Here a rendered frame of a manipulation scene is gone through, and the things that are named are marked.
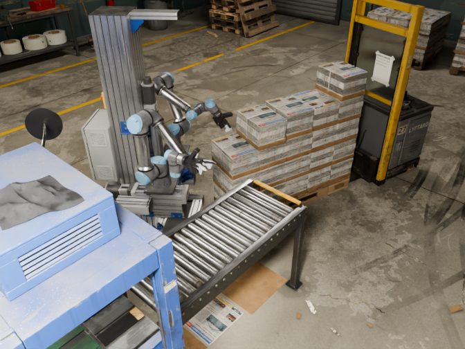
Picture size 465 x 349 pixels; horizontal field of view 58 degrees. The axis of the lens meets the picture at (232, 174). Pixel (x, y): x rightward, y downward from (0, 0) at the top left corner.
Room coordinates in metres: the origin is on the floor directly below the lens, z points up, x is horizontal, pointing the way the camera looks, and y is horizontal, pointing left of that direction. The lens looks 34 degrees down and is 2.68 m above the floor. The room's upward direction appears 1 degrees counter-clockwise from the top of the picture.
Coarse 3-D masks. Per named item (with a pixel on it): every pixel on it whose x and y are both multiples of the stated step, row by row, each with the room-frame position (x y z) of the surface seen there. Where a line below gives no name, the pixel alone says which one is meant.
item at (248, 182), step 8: (240, 184) 2.64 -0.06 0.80; (248, 184) 2.65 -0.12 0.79; (232, 192) 2.54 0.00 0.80; (216, 200) 2.44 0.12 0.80; (224, 200) 2.45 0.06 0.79; (208, 208) 2.34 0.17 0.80; (192, 216) 2.26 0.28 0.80; (200, 216) 2.26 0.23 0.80; (184, 224) 2.18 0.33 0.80; (168, 232) 2.10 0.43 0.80; (176, 232) 2.10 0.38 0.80; (192, 232) 2.20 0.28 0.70
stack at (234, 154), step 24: (216, 144) 3.22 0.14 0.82; (240, 144) 3.20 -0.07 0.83; (288, 144) 3.27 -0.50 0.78; (312, 144) 3.42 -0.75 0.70; (216, 168) 3.23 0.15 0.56; (240, 168) 3.02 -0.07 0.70; (288, 168) 3.27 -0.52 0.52; (216, 192) 3.26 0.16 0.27; (264, 192) 3.14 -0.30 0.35; (288, 192) 3.29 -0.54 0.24; (312, 192) 3.44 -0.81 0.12
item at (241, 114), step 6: (246, 108) 3.44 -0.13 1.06; (252, 108) 3.44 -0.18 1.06; (258, 108) 3.44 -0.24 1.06; (264, 108) 3.44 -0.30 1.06; (270, 108) 3.44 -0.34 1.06; (240, 114) 3.35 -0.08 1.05; (246, 114) 3.31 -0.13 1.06; (252, 114) 3.32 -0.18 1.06; (240, 120) 3.34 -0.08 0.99; (240, 126) 3.33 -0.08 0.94
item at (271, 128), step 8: (256, 120) 3.19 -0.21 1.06; (264, 120) 3.19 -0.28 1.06; (272, 120) 3.19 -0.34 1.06; (280, 120) 3.19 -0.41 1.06; (256, 128) 3.11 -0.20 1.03; (264, 128) 3.10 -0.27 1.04; (272, 128) 3.14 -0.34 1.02; (280, 128) 3.18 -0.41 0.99; (248, 136) 3.21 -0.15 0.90; (256, 136) 3.11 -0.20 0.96; (264, 136) 3.11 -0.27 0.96; (272, 136) 3.15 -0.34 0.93; (280, 136) 3.19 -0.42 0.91; (256, 144) 3.10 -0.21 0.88; (264, 144) 3.11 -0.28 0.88
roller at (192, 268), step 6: (174, 252) 1.91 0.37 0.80; (174, 258) 1.87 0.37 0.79; (180, 258) 1.86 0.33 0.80; (180, 264) 1.84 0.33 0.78; (186, 264) 1.81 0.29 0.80; (192, 264) 1.81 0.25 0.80; (192, 270) 1.77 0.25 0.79; (198, 270) 1.76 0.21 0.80; (198, 276) 1.73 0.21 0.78; (204, 276) 1.71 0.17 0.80; (210, 276) 1.71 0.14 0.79; (204, 282) 1.69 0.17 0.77
